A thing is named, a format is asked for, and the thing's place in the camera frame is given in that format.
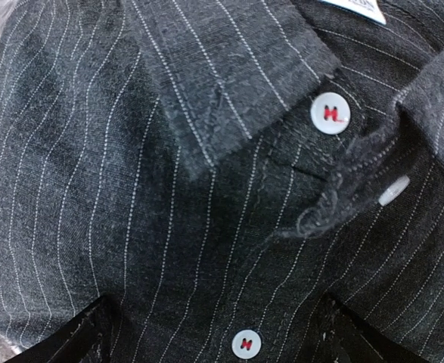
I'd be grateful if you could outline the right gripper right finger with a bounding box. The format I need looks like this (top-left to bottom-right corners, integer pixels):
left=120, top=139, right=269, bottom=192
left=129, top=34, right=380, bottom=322
left=321, top=293, right=425, bottom=363

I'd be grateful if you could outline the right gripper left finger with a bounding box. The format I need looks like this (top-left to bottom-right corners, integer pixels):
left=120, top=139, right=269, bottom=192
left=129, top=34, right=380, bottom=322
left=7, top=296, right=112, bottom=363

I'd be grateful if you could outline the black pinstriped shirt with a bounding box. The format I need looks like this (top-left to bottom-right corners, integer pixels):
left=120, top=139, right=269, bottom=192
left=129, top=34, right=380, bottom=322
left=0, top=1, right=444, bottom=362

